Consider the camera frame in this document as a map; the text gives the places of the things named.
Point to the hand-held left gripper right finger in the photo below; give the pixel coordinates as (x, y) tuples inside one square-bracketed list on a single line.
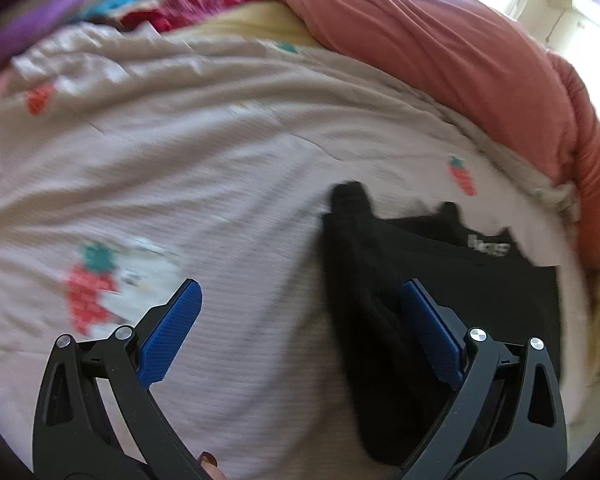
[(430, 330)]

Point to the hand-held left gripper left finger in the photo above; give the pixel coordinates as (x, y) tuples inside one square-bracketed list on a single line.
[(172, 330)]

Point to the black shirt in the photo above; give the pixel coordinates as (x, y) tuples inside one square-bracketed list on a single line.
[(370, 270)]

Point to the person's left hand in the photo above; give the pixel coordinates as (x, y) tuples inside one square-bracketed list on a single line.
[(211, 467)]

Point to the strawberry print blanket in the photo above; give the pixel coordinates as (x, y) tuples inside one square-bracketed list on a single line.
[(230, 185)]

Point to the salmon pink pillow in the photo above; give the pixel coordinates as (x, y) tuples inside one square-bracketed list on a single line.
[(430, 50)]

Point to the cream cloth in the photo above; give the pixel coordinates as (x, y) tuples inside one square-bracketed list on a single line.
[(260, 20)]

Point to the striped pillow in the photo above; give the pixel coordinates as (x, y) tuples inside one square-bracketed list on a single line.
[(40, 20)]

